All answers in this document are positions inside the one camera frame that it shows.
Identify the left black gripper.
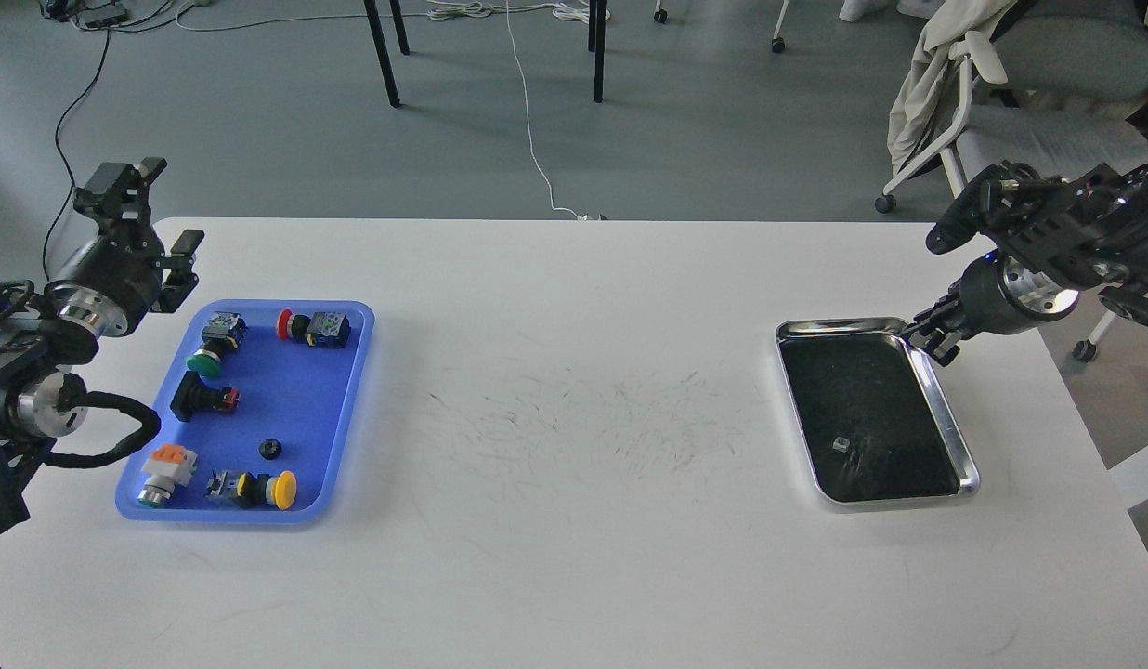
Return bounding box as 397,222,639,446
46,157,205,337

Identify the black table leg rear left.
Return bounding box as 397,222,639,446
388,0,411,56

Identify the grey office chair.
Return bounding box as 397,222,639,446
876,0,1148,363

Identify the black cable on floor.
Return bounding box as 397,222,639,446
40,0,180,280

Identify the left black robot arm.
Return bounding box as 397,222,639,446
0,157,204,536

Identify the power strip on floor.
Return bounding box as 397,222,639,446
73,3,129,31

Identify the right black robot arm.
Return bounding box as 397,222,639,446
902,162,1148,365

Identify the orange grey push button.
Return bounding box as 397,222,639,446
137,443,199,508

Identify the silver metal tray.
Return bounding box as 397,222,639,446
775,317,982,512

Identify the beige jacket on chair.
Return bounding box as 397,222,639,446
885,1,1015,173

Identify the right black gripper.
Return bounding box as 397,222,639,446
898,256,1080,367

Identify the red push button switch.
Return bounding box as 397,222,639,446
274,308,352,348

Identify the white cable on floor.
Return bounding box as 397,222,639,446
425,0,612,221

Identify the black table leg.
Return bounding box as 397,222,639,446
362,0,401,109
588,0,607,103
388,0,411,56

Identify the green push button switch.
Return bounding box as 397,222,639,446
185,310,248,378

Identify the blue plastic tray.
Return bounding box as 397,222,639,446
114,300,377,526

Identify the yellow mushroom push button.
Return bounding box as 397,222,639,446
204,470,298,511

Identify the black table leg right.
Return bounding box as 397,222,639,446
588,0,607,103

